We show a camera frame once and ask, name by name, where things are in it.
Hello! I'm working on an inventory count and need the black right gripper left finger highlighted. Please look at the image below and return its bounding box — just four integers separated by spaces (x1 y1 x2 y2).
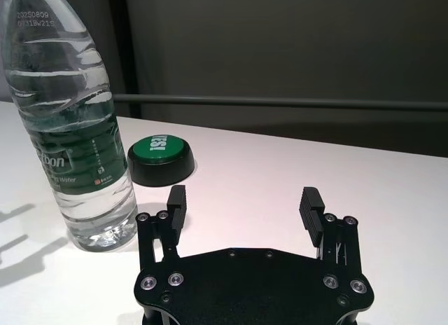
135 185 188 270

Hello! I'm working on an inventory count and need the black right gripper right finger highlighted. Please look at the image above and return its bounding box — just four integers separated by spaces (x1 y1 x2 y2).
298 186 362 270

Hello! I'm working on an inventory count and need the clear water bottle green label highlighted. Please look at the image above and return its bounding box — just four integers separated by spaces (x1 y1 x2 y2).
0 0 139 253

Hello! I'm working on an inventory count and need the green YES button black base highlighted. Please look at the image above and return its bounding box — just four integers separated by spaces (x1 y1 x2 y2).
127 131 197 187

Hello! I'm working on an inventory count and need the thin grey horizontal rail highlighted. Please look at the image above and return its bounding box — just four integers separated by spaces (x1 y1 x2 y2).
113 93 448 111

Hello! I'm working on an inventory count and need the dark vertical frame post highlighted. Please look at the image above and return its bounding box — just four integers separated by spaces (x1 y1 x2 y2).
99 0 141 118

